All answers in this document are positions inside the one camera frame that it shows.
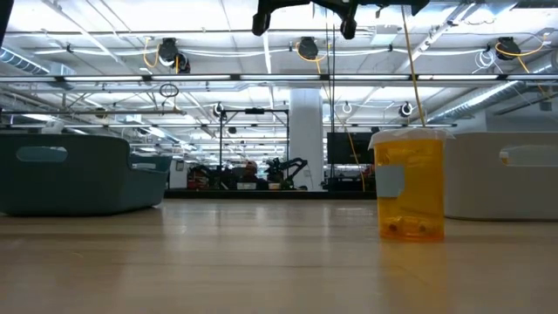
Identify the background black frame rig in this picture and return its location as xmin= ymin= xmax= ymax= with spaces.
xmin=217 ymin=107 xmax=291 ymax=175

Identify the red cabinet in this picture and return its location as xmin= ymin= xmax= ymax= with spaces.
xmin=187 ymin=167 xmax=206 ymax=189

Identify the white building pillar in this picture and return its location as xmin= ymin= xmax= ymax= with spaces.
xmin=289 ymin=89 xmax=324 ymax=191

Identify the yellow hanging cable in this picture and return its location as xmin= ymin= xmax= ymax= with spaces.
xmin=400 ymin=12 xmax=427 ymax=128

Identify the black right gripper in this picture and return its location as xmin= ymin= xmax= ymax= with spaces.
xmin=251 ymin=0 xmax=431 ymax=41

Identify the orange pill bottle grey label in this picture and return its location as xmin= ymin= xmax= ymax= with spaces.
xmin=367 ymin=127 xmax=454 ymax=243

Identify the silver ceiling duct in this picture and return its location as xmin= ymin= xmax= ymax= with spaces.
xmin=0 ymin=45 xmax=75 ymax=91
xmin=429 ymin=51 xmax=558 ymax=126

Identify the teal plastic bin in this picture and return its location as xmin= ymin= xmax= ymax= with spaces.
xmin=0 ymin=133 xmax=174 ymax=218

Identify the black hanging cable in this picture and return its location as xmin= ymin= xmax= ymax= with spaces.
xmin=324 ymin=17 xmax=337 ymax=175

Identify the thin yellow cable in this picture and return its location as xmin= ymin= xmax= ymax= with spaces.
xmin=346 ymin=128 xmax=367 ymax=193

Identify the person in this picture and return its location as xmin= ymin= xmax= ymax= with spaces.
xmin=237 ymin=160 xmax=269 ymax=191

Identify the grey plastic bin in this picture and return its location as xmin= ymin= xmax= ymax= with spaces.
xmin=443 ymin=132 xmax=558 ymax=222

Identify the black ceiling cable reel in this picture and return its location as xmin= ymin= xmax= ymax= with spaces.
xmin=495 ymin=37 xmax=522 ymax=61
xmin=296 ymin=36 xmax=319 ymax=61
xmin=157 ymin=38 xmax=192 ymax=74

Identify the black monitor screen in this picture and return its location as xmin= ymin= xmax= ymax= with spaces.
xmin=326 ymin=132 xmax=375 ymax=166

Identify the black aluminium table frame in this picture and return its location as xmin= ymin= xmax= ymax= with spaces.
xmin=164 ymin=189 xmax=378 ymax=201

